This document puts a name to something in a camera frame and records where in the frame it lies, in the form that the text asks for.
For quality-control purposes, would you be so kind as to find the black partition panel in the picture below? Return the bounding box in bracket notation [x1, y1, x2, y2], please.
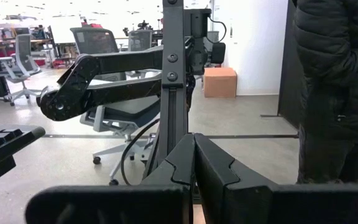
[277, 0, 307, 128]

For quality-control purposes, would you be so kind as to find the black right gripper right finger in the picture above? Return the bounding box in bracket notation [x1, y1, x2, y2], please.
[195, 133, 358, 224]

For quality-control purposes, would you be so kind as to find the dark mesh office chair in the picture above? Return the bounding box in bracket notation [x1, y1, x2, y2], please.
[70, 27, 163, 187]

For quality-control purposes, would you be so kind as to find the brown cardboard box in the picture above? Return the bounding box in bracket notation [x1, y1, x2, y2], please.
[203, 67, 238, 99]

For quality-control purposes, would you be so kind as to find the person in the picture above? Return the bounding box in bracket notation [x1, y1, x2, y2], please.
[292, 0, 358, 185]

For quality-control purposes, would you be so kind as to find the white office chair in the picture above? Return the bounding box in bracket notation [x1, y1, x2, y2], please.
[0, 33, 43, 107]

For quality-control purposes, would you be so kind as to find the grey mesh office chair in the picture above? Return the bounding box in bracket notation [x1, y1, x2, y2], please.
[126, 29, 163, 78]

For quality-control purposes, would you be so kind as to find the black hanging cable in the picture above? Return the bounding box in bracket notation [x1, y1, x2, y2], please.
[119, 118, 161, 187]

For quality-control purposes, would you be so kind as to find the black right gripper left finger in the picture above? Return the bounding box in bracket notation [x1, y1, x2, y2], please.
[25, 133, 196, 224]

